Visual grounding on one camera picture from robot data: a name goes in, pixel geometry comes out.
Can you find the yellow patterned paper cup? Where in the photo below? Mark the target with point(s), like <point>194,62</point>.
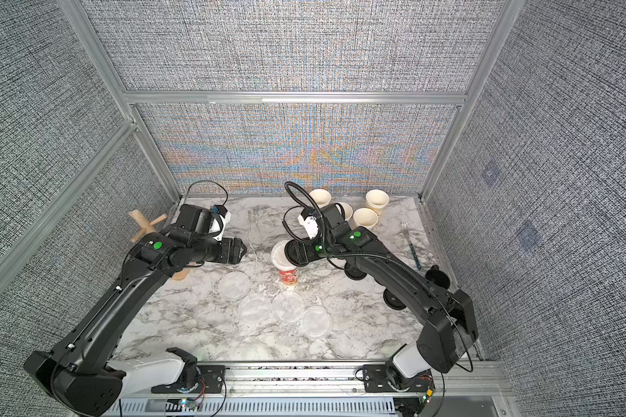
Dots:
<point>348,211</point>

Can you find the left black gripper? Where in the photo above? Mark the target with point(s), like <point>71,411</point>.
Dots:
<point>230,250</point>

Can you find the wooden mug tree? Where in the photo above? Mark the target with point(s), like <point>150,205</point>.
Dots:
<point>148,226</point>

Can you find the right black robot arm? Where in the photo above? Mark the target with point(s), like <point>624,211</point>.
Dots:
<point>448,318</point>

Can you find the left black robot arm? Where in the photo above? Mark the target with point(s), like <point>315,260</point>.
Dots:
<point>75,371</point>

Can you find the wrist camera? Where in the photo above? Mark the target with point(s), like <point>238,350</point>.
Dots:
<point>310,221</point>
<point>201,223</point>

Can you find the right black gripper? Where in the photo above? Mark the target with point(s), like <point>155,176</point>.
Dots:
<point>297,253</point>

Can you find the black mug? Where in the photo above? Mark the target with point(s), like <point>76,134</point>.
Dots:
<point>438,277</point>

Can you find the green handled fork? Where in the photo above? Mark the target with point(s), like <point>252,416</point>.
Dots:
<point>406,233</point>

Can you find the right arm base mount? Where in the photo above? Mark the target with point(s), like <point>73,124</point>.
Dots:
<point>381,379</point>

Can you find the red flower paper cup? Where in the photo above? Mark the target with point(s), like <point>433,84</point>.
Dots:
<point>366,218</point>

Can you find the red patterned paper cup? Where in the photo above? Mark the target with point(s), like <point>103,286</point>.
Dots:
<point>286,270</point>

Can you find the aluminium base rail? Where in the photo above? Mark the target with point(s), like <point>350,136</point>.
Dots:
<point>326,388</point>

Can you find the back right paper cup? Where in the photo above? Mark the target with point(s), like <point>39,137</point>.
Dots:
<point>377,201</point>

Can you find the black cup lid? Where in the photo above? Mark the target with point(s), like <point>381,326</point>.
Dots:
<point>353,273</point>
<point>392,301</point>
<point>295,253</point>

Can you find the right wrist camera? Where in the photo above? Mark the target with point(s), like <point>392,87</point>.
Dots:
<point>310,221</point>

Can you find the back left paper cup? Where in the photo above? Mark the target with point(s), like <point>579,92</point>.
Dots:
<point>321,197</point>

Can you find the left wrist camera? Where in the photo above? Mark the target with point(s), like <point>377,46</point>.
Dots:
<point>201,223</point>

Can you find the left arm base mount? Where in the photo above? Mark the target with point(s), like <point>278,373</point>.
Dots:
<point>208,379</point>

